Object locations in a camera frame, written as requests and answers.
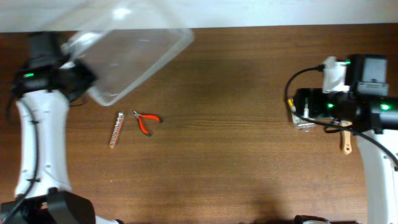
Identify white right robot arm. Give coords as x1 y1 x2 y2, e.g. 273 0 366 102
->
284 54 397 223

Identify clear plastic container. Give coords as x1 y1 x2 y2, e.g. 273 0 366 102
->
44 0 194 106

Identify orange scraper wooden handle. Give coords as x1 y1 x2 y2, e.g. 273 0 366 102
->
324 119 352 155

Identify pack of coloured bits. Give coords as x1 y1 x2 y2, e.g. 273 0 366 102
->
287 98 316 132

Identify red handled cutting pliers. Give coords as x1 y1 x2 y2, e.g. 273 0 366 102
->
131 111 163 137

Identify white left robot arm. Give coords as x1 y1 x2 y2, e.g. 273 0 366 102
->
1 32 110 223

